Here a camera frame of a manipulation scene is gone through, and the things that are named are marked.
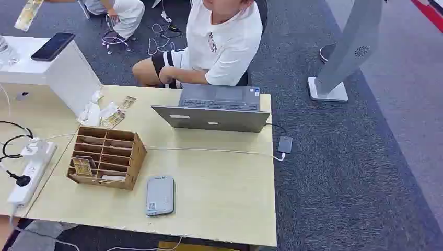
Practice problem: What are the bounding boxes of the yellow card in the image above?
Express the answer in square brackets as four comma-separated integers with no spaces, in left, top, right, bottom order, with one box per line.
[71,156,94,178]

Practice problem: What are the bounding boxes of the black laptop cable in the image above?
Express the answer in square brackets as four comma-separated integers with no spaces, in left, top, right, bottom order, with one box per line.
[265,122,288,136]

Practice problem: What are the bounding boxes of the wooden card box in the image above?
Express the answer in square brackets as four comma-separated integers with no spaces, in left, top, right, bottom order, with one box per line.
[66,125,148,191]

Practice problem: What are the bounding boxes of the person in white shirt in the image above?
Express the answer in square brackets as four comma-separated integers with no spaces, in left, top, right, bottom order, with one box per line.
[132,0,264,90]

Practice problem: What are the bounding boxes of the grey hub adapter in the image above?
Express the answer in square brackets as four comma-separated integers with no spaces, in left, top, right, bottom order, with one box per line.
[277,135,294,154]

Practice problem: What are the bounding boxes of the silver card reader device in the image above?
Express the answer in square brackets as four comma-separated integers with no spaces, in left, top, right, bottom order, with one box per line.
[145,175,176,218]

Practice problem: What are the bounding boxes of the grey kiosk stand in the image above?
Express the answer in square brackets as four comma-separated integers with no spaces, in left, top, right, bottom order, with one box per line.
[307,0,385,103]

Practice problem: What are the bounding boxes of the white power strip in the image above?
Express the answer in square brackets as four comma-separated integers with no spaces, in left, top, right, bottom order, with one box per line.
[7,141,58,206]

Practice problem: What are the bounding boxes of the black smartphone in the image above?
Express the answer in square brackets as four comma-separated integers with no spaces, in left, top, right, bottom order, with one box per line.
[30,32,76,62]

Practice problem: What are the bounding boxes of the black plug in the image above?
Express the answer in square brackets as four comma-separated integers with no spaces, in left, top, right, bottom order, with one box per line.
[5,169,32,188]

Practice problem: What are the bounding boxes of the white computer box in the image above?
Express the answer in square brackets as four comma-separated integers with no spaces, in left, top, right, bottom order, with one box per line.
[0,35,103,118]

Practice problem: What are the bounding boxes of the white charger plug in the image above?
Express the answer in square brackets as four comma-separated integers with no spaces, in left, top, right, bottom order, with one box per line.
[20,137,41,156]

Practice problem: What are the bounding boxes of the crumpled plastic wrap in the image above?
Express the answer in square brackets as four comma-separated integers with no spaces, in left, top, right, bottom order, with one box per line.
[76,90,119,127]

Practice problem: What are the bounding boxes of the grey laptop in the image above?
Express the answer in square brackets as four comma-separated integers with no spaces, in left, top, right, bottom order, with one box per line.
[151,83,271,134]

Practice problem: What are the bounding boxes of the black office chair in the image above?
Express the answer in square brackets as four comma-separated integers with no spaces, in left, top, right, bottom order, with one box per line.
[236,0,269,87]

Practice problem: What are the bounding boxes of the person in white trousers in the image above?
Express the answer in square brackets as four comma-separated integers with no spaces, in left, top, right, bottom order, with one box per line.
[81,0,146,40]

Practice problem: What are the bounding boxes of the printed card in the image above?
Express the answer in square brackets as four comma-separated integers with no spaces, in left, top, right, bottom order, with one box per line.
[116,96,138,112]
[100,110,126,130]

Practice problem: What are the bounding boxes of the white floor cables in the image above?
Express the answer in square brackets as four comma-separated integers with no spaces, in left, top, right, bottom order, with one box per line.
[147,10,183,57]

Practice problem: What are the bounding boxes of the yellow printed packet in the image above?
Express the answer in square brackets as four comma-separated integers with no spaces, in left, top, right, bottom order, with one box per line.
[14,0,45,33]

